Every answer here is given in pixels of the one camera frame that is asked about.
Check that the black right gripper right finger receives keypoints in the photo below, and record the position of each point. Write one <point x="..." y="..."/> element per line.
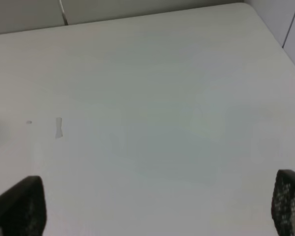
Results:
<point x="283" y="203"/>

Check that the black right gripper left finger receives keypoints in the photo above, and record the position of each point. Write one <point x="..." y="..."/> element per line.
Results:
<point x="23" y="208"/>

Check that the clear tape strip right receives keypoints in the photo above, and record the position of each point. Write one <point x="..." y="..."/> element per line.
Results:
<point x="59" y="133"/>

